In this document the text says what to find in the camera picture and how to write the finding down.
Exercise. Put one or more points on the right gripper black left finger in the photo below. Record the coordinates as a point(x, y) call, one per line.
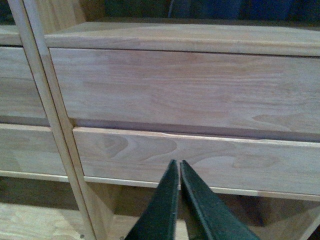
point(158, 221)

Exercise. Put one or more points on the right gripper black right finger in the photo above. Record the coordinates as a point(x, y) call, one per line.
point(211, 217)

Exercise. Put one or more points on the wooden shelf unit right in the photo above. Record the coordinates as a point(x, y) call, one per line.
point(83, 24)

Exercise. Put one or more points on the wooden shelf unit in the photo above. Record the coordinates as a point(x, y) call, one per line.
point(83, 24)
point(28, 112)

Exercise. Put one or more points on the wooden shelf unit left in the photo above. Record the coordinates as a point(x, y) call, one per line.
point(28, 112)

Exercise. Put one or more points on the lower wooden drawer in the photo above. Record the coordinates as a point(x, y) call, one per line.
point(230, 165)

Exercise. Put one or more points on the wooden drawer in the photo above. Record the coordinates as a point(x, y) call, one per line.
point(258, 92)
point(230, 165)

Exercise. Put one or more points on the upper wooden drawer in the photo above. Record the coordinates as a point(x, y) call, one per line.
point(258, 92)

